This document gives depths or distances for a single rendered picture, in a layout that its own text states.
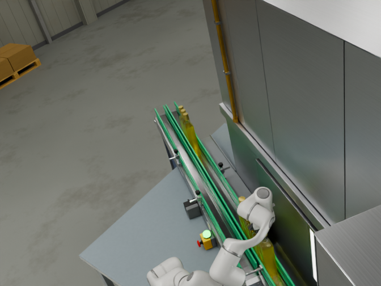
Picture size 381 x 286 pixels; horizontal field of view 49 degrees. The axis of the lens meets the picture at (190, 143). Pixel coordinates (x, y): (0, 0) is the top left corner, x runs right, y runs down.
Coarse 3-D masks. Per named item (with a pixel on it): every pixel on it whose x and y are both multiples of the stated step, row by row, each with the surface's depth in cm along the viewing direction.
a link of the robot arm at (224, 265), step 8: (216, 256) 160; (224, 256) 156; (232, 256) 156; (216, 264) 157; (224, 264) 156; (232, 264) 156; (216, 272) 156; (224, 272) 155; (232, 272) 157; (240, 272) 160; (216, 280) 157; (224, 280) 156; (232, 280) 157; (240, 280) 158
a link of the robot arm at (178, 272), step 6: (150, 270) 190; (174, 270) 181; (180, 270) 180; (186, 270) 182; (150, 276) 185; (156, 276) 185; (162, 276) 180; (168, 276) 178; (174, 276) 178; (180, 276) 175; (150, 282) 184; (156, 282) 178; (162, 282) 177; (168, 282) 177; (174, 282) 177
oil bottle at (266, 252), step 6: (258, 246) 191; (264, 246) 186; (270, 246) 187; (264, 252) 187; (270, 252) 188; (264, 258) 190; (270, 258) 191; (264, 264) 193; (270, 264) 193; (270, 270) 195; (276, 270) 197
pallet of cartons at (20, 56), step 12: (0, 48) 764; (12, 48) 747; (24, 48) 732; (0, 60) 707; (12, 60) 718; (24, 60) 736; (36, 60) 754; (0, 72) 703; (12, 72) 720; (24, 72) 744
